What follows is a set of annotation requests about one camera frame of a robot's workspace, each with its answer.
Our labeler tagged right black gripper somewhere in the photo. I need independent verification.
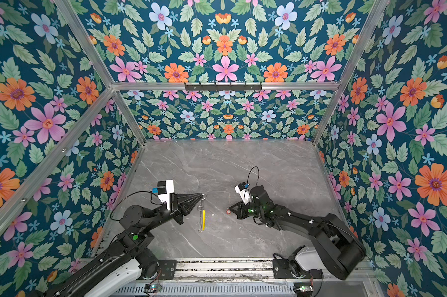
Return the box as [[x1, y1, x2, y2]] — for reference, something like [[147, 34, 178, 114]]
[[228, 200, 265, 221]]

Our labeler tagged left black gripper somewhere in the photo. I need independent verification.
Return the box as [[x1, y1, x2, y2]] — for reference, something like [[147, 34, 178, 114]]
[[142, 192, 202, 235]]

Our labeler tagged yellow capped key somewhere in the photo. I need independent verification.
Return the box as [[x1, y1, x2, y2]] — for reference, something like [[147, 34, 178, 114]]
[[202, 210, 206, 231]]

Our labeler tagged silver keyring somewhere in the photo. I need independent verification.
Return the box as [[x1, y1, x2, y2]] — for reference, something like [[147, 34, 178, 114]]
[[198, 194, 206, 233]]

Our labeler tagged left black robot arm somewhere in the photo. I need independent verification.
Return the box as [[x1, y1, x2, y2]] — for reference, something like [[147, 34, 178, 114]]
[[29, 193, 205, 297]]

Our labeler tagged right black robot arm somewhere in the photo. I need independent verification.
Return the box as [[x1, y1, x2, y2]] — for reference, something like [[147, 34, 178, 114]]
[[229, 183, 366, 280]]

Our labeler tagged left small circuit board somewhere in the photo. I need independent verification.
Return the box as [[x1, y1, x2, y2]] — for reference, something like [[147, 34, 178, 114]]
[[144, 283, 162, 294]]

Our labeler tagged small circuit board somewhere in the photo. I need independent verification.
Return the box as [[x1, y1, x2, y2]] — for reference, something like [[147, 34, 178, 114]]
[[293, 283, 314, 297], [144, 283, 162, 294]]

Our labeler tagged right small circuit board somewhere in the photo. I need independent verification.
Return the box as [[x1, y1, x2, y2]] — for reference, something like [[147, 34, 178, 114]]
[[293, 283, 314, 297]]

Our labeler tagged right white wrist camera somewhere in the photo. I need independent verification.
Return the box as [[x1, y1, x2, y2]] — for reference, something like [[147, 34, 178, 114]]
[[235, 182, 251, 205]]

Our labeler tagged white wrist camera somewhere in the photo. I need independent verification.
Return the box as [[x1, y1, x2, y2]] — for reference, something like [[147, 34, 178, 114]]
[[235, 182, 251, 205], [152, 179, 175, 211]]

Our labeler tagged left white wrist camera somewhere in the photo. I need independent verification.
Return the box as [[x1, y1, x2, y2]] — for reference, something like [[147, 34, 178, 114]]
[[152, 179, 175, 211]]

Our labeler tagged left camera cable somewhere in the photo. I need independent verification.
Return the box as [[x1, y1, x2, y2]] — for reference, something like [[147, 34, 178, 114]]
[[109, 191, 161, 222]]

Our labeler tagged camera cable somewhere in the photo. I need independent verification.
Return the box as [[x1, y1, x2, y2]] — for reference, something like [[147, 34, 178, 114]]
[[109, 191, 161, 222], [246, 166, 260, 188]]

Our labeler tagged right camera cable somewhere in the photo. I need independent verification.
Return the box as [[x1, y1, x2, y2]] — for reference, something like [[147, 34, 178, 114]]
[[246, 166, 260, 188]]

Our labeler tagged aluminium front rail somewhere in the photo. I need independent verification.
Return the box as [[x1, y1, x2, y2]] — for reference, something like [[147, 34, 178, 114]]
[[93, 257, 358, 285]]

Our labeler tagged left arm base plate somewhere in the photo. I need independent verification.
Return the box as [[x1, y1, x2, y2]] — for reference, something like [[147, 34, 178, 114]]
[[142, 260, 178, 280]]

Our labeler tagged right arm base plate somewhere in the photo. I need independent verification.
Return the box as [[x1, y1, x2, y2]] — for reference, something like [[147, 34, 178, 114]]
[[272, 258, 324, 280]]

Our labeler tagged black hook rail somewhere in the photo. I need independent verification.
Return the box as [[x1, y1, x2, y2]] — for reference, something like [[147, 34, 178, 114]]
[[184, 82, 263, 92]]

